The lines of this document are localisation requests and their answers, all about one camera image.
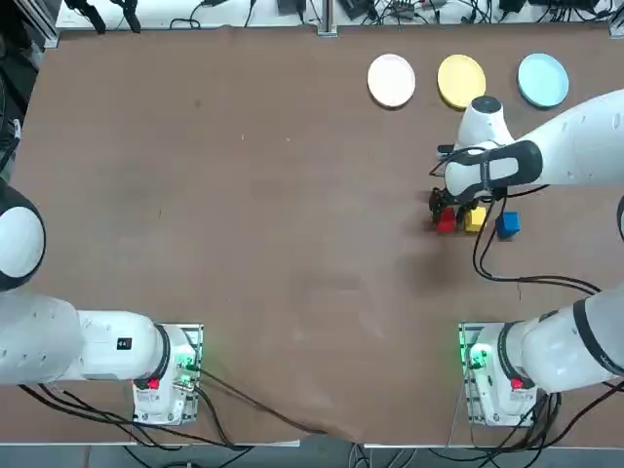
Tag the aluminium frame rail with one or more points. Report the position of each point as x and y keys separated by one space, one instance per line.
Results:
x=41 y=24

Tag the aluminium profile post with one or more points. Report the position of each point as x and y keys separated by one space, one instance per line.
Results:
x=327 y=17

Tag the white plate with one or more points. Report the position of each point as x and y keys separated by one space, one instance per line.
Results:
x=391 y=80

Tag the light blue plate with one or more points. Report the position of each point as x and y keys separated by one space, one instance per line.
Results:
x=543 y=80

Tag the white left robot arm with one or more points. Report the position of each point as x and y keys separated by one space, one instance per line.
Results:
x=97 y=351

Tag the yellow cube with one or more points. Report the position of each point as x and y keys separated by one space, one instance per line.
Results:
x=477 y=220

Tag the blue cube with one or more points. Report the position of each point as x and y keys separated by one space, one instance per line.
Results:
x=508 y=225

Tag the red cube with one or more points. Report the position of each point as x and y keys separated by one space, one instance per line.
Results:
x=446 y=223

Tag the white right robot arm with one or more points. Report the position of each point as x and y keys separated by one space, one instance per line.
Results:
x=575 y=141

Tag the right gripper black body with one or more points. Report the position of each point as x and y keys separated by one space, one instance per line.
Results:
x=463 y=197

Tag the yellow plate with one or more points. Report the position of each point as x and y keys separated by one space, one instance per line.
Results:
x=458 y=78

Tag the black power adapter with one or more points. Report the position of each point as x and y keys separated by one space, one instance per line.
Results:
x=512 y=5
x=291 y=6
x=358 y=9

